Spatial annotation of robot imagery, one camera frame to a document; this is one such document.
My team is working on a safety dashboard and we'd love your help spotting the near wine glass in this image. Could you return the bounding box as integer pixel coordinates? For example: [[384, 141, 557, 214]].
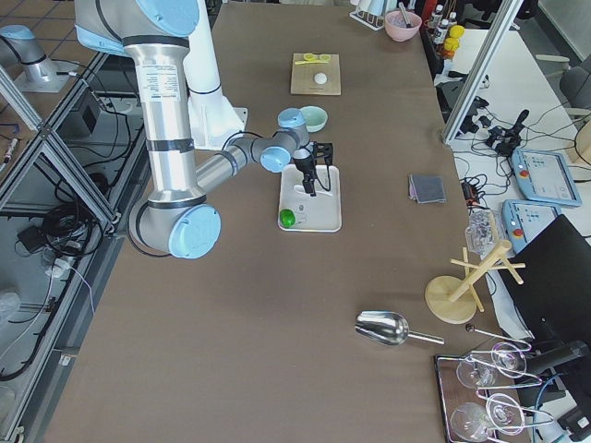
[[450, 393, 525, 442]]

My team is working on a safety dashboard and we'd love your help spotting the pink bowl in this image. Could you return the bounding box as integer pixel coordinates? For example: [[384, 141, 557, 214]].
[[384, 10, 423, 42]]

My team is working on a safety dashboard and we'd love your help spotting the bamboo cutting board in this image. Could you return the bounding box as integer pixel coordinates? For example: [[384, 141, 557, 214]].
[[290, 53, 342, 96]]

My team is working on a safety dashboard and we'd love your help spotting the upper teach pendant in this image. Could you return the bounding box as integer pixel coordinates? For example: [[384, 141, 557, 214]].
[[511, 148, 583, 207]]

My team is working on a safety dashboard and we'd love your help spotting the green lime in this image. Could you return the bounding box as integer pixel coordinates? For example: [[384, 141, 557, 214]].
[[279, 209, 296, 229]]

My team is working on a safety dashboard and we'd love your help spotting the mint green bowl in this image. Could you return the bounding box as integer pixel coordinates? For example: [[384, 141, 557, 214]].
[[300, 105, 328, 133]]

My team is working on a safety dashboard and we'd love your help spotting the wine glass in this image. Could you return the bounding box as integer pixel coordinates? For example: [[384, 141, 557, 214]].
[[456, 341, 526, 389], [450, 393, 525, 442]]

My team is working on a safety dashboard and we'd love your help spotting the yellow toy fruit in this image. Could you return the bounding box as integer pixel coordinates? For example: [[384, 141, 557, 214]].
[[443, 25, 464, 53]]

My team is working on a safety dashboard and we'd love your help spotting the lower teach pendant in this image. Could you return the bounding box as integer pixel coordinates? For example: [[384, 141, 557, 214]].
[[501, 199, 561, 253]]

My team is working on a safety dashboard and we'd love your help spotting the aluminium frame post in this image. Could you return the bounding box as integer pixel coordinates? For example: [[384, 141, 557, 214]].
[[441, 0, 523, 145]]

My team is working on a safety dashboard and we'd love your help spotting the steel scoop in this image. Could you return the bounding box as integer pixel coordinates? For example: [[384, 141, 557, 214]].
[[355, 310, 445, 346]]

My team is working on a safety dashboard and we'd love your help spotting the far wine glass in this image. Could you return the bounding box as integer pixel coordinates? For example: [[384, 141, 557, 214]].
[[456, 341, 526, 389]]

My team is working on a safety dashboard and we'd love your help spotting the teach pendant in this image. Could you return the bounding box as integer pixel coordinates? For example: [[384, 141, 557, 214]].
[[501, 199, 561, 253], [511, 148, 583, 207]]

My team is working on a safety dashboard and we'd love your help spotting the wooden mug tree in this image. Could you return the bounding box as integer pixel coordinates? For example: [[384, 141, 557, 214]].
[[425, 240, 526, 324]]

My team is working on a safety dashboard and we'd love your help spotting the black framed glass rack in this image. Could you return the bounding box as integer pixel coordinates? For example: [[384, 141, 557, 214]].
[[434, 341, 553, 442]]

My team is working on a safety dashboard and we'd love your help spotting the cream rabbit tray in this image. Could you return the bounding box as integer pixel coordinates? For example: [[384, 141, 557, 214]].
[[277, 164, 342, 233]]

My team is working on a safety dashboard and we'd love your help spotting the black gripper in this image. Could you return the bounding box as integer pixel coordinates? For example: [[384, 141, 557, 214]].
[[293, 150, 317, 197]]

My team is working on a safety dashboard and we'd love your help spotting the black monitor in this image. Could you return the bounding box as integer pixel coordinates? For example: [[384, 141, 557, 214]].
[[500, 215, 590, 343]]

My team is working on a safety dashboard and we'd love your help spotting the clear plastic box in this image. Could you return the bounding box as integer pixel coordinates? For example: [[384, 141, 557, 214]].
[[465, 210, 506, 256]]

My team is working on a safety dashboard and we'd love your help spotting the grey folded cloth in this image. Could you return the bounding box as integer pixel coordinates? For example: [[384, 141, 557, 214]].
[[408, 174, 447, 204]]

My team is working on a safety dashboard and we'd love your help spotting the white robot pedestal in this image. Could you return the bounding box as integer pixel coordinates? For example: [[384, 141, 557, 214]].
[[184, 0, 247, 150]]

